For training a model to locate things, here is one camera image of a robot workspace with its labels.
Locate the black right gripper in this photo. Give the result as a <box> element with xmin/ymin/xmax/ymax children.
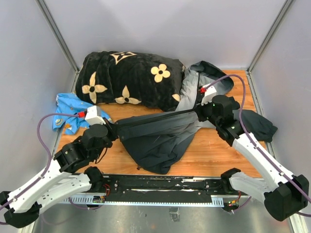
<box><xmin>195</xmin><ymin>96</ymin><xmax>221</xmax><ymax>127</ymax></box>

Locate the dark grey zip jacket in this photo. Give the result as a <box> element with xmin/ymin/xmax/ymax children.
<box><xmin>113</xmin><ymin>60</ymin><xmax>278</xmax><ymax>175</ymax></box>

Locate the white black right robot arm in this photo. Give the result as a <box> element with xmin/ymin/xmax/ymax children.
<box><xmin>194</xmin><ymin>95</ymin><xmax>310</xmax><ymax>221</ymax></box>

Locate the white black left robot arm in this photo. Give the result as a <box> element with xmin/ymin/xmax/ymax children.
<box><xmin>0</xmin><ymin>119</ymin><xmax>118</xmax><ymax>228</ymax></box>

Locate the blue patterned cloth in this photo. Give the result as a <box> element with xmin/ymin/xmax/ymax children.
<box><xmin>52</xmin><ymin>92</ymin><xmax>113</xmax><ymax>135</ymax></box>

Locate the black blanket with cream flowers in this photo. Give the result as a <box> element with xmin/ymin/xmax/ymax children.
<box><xmin>75</xmin><ymin>51</ymin><xmax>185</xmax><ymax>112</ymax></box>

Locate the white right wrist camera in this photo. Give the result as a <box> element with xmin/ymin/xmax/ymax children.
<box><xmin>200</xmin><ymin>84</ymin><xmax>217</xmax><ymax>105</ymax></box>

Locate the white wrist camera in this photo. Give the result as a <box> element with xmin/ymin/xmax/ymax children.
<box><xmin>85</xmin><ymin>106</ymin><xmax>104</xmax><ymax>126</ymax></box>
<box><xmin>200</xmin><ymin>84</ymin><xmax>217</xmax><ymax>105</ymax></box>

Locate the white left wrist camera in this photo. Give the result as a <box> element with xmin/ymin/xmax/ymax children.
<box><xmin>85</xmin><ymin>106</ymin><xmax>104</xmax><ymax>126</ymax></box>

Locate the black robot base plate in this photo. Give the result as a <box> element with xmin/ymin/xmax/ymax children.
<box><xmin>89</xmin><ymin>174</ymin><xmax>239</xmax><ymax>205</ymax></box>

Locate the aluminium front rail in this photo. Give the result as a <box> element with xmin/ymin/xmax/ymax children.
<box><xmin>46</xmin><ymin>178</ymin><xmax>297</xmax><ymax>207</ymax></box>

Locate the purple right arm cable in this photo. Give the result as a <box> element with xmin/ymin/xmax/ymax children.
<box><xmin>200</xmin><ymin>74</ymin><xmax>311</xmax><ymax>217</ymax></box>

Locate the right rear aluminium frame post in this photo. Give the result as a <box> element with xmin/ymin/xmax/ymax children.
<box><xmin>246</xmin><ymin>0</ymin><xmax>295</xmax><ymax>73</ymax></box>

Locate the aluminium frame post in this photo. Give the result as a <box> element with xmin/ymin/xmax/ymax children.
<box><xmin>246</xmin><ymin>0</ymin><xmax>295</xmax><ymax>73</ymax></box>
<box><xmin>35</xmin><ymin>0</ymin><xmax>79</xmax><ymax>73</ymax></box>

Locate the left rear aluminium frame post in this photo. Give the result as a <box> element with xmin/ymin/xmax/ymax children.
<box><xmin>35</xmin><ymin>0</ymin><xmax>79</xmax><ymax>73</ymax></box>

